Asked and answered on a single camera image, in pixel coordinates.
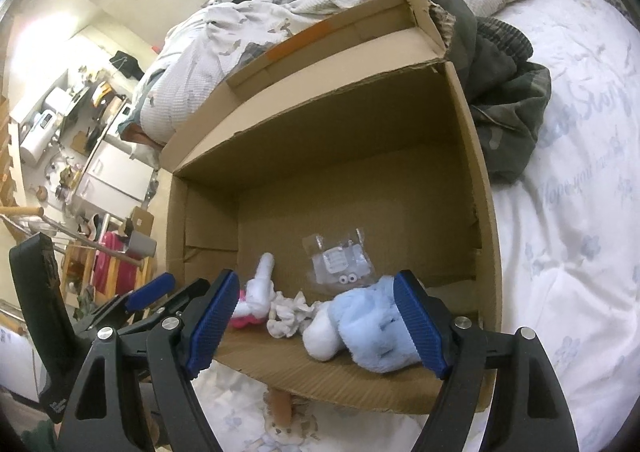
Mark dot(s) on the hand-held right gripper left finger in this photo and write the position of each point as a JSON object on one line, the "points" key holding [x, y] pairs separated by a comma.
{"points": [[212, 322]]}

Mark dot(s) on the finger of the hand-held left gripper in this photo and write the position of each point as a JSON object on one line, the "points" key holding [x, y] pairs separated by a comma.
{"points": [[150, 292], [192, 294]]}

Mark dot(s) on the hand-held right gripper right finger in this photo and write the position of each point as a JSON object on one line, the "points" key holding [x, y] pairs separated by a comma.
{"points": [[420, 322]]}

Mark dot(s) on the pink soft toy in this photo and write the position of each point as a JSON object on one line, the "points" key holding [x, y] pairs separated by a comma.
{"points": [[245, 317]]}

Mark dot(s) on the light blue fluffy sock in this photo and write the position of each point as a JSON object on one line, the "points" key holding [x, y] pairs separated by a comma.
{"points": [[370, 327]]}

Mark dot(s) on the pink and white sock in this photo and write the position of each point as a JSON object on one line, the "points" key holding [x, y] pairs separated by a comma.
{"points": [[260, 287]]}

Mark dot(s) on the white floral cloth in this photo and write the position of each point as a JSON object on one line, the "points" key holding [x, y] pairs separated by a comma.
{"points": [[290, 314]]}

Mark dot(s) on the clear plastic packet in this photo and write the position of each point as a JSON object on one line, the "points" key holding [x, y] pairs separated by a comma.
{"points": [[337, 262]]}

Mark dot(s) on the brown cardboard box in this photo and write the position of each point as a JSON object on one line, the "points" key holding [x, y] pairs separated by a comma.
{"points": [[350, 142]]}

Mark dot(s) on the red and wooden rack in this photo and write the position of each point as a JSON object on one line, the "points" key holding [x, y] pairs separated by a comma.
{"points": [[115, 262]]}

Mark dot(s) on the cardboard box on floor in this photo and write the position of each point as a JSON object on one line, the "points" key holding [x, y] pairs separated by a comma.
{"points": [[140, 232]]}

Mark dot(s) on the white cabinet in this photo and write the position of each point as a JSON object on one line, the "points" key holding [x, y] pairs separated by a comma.
{"points": [[115, 177]]}

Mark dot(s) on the white kitchen appliance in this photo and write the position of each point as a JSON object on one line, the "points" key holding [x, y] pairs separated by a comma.
{"points": [[40, 137]]}

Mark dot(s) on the black hanging garment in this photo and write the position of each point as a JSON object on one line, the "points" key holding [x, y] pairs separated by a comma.
{"points": [[127, 64]]}

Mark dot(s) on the dark green camouflage garment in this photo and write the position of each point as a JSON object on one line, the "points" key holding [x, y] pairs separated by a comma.
{"points": [[500, 97]]}

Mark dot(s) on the bear print quilt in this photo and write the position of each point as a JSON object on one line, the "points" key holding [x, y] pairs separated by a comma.
{"points": [[225, 42]]}

